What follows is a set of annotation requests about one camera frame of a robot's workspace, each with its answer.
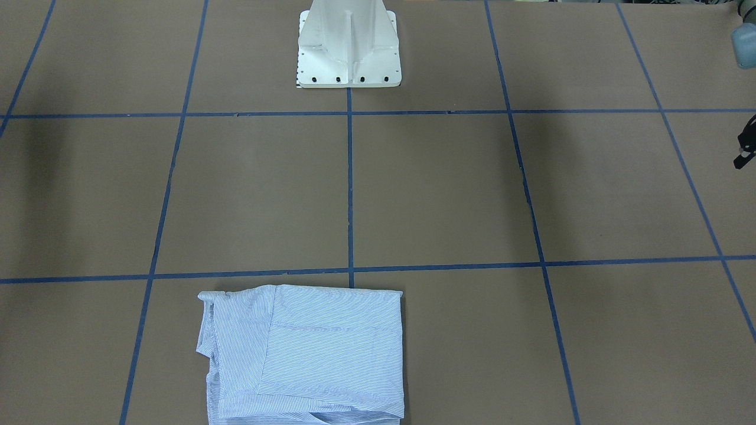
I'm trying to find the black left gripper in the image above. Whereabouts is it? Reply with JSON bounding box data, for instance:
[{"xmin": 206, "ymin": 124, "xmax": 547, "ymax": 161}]
[{"xmin": 734, "ymin": 115, "xmax": 755, "ymax": 170}]

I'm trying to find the light blue striped shirt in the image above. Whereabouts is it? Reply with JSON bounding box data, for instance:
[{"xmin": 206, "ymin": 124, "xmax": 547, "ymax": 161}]
[{"xmin": 196, "ymin": 285, "xmax": 405, "ymax": 424}]

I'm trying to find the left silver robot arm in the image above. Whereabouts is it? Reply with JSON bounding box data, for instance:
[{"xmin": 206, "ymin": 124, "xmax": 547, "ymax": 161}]
[{"xmin": 730, "ymin": 1, "xmax": 755, "ymax": 169}]

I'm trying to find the white camera pillar base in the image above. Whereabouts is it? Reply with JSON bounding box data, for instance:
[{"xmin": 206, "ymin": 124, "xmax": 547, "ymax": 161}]
[{"xmin": 295, "ymin": 1, "xmax": 403, "ymax": 89}]

